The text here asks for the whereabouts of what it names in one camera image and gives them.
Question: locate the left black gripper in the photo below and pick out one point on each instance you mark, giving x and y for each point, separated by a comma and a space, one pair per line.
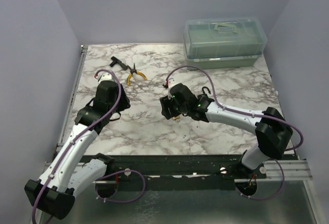
125, 101

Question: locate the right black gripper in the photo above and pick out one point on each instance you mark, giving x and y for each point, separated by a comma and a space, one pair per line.
166, 104

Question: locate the black padlock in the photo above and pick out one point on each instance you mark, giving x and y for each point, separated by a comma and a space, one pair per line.
205, 92

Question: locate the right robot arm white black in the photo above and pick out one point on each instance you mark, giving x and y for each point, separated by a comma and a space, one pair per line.
271, 130

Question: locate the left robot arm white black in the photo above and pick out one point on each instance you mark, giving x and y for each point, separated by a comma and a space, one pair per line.
57, 188

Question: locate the black T-shaped tool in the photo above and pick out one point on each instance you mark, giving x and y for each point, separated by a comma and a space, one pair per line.
116, 61

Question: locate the clear lid grey toolbox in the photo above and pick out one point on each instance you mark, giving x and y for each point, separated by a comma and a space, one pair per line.
223, 42

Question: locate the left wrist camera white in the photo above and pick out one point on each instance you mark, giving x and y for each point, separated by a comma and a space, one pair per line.
104, 76

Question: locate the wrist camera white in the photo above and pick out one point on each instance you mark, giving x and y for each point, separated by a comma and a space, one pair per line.
170, 83
104, 76

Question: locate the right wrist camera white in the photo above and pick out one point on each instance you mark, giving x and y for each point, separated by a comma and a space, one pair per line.
170, 83

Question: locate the yellow handled pliers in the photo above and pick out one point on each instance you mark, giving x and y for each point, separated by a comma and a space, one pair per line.
134, 71

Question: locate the aluminium side rail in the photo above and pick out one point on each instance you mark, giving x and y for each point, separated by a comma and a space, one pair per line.
84, 49

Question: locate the black front mounting rail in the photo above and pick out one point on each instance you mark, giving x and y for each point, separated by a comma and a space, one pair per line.
202, 172

